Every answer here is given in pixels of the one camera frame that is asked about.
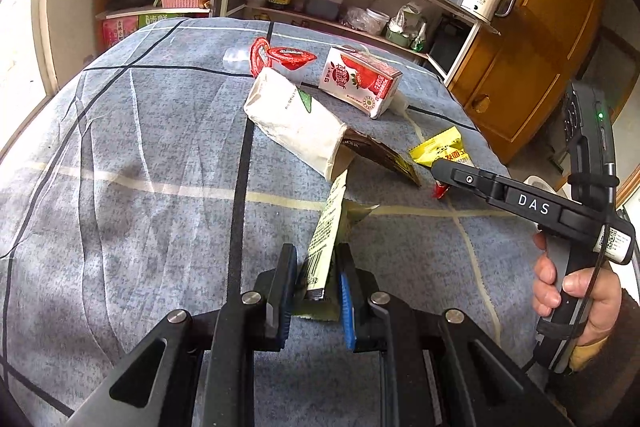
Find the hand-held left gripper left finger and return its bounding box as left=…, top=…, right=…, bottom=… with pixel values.
left=65, top=243, right=299, bottom=427

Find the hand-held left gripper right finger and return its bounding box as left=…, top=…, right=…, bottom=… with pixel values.
left=336, top=243, right=576, bottom=427

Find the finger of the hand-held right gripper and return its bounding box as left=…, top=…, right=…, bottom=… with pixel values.
left=431, top=159, right=508, bottom=208

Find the yellow snack packet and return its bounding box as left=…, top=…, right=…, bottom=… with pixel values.
left=408, top=127, right=473, bottom=170

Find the white plastic waste bin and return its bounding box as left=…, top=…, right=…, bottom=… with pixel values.
left=522, top=175, right=557, bottom=194

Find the green beige wrapper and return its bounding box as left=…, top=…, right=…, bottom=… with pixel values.
left=292, top=169, right=381, bottom=323

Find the red strawberry milk carton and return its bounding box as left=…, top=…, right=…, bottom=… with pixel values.
left=318, top=46, right=403, bottom=120

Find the beige paper bag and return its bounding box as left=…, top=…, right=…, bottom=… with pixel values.
left=243, top=67, right=348, bottom=182

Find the person's right hand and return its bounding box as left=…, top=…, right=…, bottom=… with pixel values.
left=532, top=233, right=623, bottom=348

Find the brown foil wrapper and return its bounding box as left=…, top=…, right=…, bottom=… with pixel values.
left=340, top=130, right=422, bottom=188

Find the wooden door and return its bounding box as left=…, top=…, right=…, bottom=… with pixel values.
left=445, top=0, right=618, bottom=165

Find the green bowl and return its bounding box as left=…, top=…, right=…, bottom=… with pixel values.
left=385, top=27, right=416, bottom=49

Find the blue-grey checked blanket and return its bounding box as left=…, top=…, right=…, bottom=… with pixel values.
left=0, top=17, right=551, bottom=427

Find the white lidded tub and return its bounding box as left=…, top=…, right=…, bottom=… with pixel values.
left=365, top=8, right=391, bottom=35

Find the crumpled clear plastic bag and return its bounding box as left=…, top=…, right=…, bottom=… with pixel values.
left=340, top=6, right=381, bottom=32

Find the red lidded plastic cup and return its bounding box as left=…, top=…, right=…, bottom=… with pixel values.
left=250, top=37, right=318, bottom=82

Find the red green cardboard box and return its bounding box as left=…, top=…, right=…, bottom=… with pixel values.
left=102, top=9, right=211, bottom=52

